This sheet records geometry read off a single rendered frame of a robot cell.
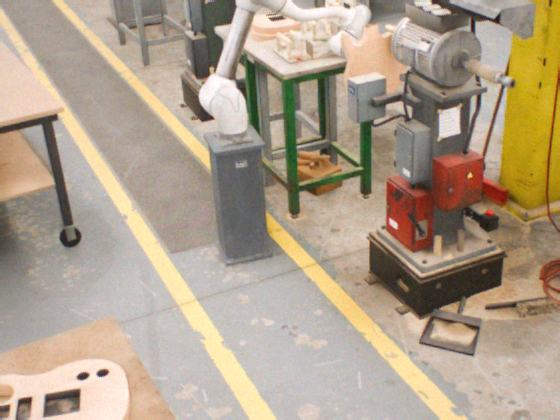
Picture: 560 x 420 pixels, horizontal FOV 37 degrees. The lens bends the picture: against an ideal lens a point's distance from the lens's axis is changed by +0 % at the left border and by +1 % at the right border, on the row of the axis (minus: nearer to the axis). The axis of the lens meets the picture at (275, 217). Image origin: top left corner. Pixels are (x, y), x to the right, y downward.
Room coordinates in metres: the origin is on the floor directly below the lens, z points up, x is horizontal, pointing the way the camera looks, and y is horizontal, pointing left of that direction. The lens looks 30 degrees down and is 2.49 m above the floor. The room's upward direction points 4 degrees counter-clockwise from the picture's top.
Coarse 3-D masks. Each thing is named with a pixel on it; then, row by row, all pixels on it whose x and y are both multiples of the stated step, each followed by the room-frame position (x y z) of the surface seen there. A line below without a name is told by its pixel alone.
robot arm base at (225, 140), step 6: (246, 132) 4.01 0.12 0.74; (222, 138) 3.99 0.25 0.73; (228, 138) 3.97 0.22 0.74; (234, 138) 3.96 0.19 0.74; (240, 138) 3.97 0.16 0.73; (246, 138) 3.99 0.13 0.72; (252, 138) 3.99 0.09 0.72; (222, 144) 3.94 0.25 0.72; (228, 144) 3.95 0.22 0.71; (234, 144) 3.96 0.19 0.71; (240, 144) 3.95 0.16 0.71
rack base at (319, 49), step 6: (306, 36) 4.71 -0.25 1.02; (306, 42) 4.64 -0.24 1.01; (312, 42) 4.59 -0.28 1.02; (318, 42) 4.58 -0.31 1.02; (324, 42) 4.58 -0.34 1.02; (300, 48) 4.74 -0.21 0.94; (306, 48) 4.65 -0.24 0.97; (312, 48) 4.56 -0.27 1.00; (318, 48) 4.57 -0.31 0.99; (324, 48) 4.58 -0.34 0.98; (312, 54) 4.56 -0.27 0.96; (318, 54) 4.57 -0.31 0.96; (324, 54) 4.58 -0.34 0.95; (330, 54) 4.59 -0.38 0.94; (336, 54) 4.61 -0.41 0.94
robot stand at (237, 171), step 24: (216, 144) 3.98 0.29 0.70; (264, 144) 3.95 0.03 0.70; (216, 168) 3.93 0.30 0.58; (240, 168) 3.92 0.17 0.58; (216, 192) 4.00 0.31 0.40; (240, 192) 3.92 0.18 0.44; (264, 192) 3.98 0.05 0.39; (216, 216) 4.08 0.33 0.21; (240, 216) 3.92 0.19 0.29; (264, 216) 3.97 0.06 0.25; (216, 240) 4.14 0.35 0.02; (240, 240) 3.91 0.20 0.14; (264, 240) 3.95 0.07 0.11
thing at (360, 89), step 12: (348, 84) 3.69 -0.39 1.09; (360, 84) 3.62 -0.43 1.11; (372, 84) 3.65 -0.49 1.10; (384, 84) 3.67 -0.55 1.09; (348, 96) 3.70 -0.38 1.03; (360, 96) 3.62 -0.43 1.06; (372, 96) 3.65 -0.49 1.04; (348, 108) 3.69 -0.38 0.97; (360, 108) 3.62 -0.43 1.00; (372, 108) 3.65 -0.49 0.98; (384, 108) 3.67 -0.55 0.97; (360, 120) 3.62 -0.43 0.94; (372, 120) 3.70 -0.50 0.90
